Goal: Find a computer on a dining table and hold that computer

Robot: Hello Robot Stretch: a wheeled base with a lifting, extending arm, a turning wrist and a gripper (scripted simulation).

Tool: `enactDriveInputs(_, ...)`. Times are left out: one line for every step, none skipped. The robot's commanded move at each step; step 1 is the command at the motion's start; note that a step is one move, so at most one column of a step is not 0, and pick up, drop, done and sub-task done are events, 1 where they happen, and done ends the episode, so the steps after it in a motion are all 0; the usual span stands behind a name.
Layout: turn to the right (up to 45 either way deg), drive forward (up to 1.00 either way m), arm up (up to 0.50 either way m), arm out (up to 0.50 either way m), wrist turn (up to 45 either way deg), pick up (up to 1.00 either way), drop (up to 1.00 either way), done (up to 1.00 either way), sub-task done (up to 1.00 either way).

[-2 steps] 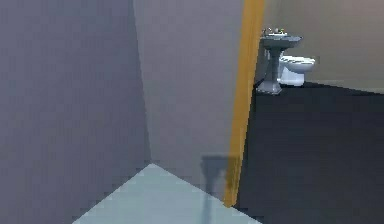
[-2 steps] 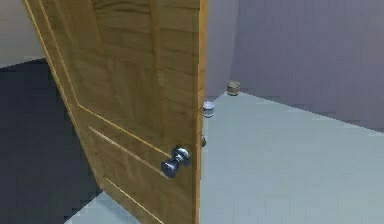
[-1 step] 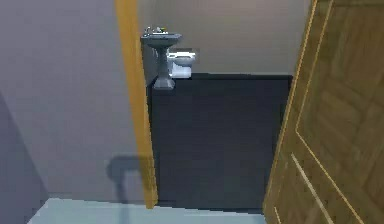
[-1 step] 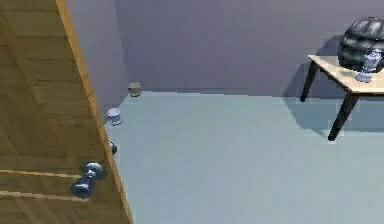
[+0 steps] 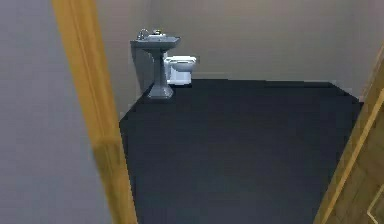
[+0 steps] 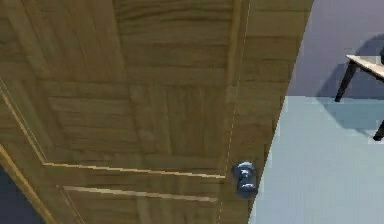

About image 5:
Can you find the white toilet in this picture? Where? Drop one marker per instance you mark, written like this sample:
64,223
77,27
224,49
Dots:
181,66

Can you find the grey pedestal sink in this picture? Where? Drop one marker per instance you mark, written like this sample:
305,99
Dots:
160,66

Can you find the wooden door frame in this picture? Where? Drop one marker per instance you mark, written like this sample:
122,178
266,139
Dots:
96,110

